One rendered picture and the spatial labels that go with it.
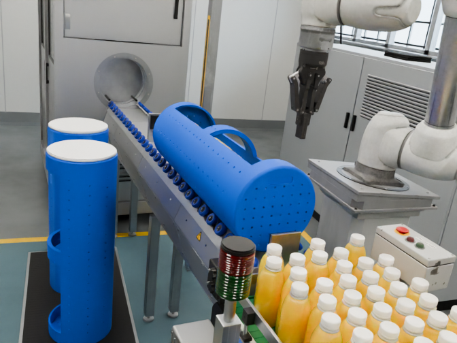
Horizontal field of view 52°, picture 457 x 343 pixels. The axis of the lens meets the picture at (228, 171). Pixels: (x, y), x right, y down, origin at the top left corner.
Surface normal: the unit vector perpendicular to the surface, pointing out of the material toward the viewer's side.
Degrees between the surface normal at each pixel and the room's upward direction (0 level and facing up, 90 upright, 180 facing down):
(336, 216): 90
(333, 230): 90
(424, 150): 100
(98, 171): 90
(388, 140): 81
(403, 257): 90
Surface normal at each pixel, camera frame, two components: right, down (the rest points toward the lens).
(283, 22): 0.33, 0.34
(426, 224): -0.94, 0.00
